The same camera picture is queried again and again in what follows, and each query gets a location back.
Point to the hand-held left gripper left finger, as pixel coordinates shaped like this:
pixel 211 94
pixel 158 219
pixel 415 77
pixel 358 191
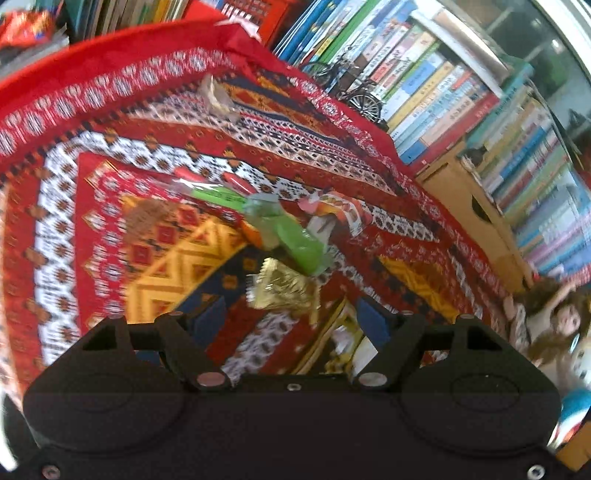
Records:
pixel 210 319

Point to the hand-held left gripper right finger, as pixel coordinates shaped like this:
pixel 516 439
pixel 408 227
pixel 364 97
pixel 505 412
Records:
pixel 371 319

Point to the gold foil wrapper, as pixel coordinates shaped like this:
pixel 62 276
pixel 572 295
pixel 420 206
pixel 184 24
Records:
pixel 281 288

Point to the orange brown wrapper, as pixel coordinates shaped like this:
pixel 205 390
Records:
pixel 150 217

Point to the row of colourful thin books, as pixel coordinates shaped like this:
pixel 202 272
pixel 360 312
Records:
pixel 545 207

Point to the row of tall blue books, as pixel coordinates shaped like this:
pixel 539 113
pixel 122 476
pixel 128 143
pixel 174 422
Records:
pixel 415 83

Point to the row of large dark books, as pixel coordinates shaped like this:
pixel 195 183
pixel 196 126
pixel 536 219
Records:
pixel 124 14

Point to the green plastic wrapper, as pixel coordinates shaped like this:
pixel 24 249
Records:
pixel 300 244

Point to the red white wrapper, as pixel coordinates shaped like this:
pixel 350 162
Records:
pixel 339 210

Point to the green clear wrapper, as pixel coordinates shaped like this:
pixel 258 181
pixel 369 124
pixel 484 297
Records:
pixel 217 196

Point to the red sausage stick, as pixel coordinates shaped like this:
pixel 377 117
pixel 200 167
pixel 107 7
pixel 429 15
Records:
pixel 189 175
pixel 238 182

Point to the wooden drawer shelf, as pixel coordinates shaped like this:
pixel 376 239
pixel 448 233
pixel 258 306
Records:
pixel 466 194

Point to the patterned red tablecloth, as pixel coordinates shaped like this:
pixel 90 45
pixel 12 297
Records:
pixel 92 194

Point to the long-haired doll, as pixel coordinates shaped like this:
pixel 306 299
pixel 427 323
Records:
pixel 563 323

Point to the miniature black bicycle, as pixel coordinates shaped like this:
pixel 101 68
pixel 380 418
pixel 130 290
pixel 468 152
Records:
pixel 364 104

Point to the clear plastic wrapper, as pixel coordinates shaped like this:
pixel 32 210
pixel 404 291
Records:
pixel 214 99

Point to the blue white plush toy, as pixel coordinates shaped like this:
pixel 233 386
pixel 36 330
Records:
pixel 575 415

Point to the red plastic crate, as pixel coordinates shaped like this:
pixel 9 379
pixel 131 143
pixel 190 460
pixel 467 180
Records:
pixel 272 18

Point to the stack of magazines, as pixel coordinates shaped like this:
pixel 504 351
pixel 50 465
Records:
pixel 27 60

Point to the red snack bag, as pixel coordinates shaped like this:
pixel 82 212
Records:
pixel 27 25

